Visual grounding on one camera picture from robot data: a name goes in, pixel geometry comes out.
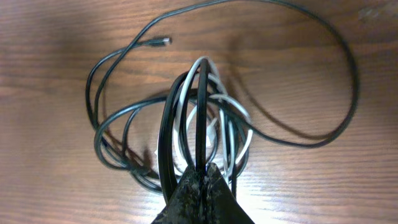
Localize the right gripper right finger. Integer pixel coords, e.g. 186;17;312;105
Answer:
204;163;254;224

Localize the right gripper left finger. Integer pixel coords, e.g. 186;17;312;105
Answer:
152;167;204;224

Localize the black USB cable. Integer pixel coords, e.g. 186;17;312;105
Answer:
85;0;360;203

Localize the white USB cable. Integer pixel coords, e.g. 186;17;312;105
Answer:
154;55;254;187

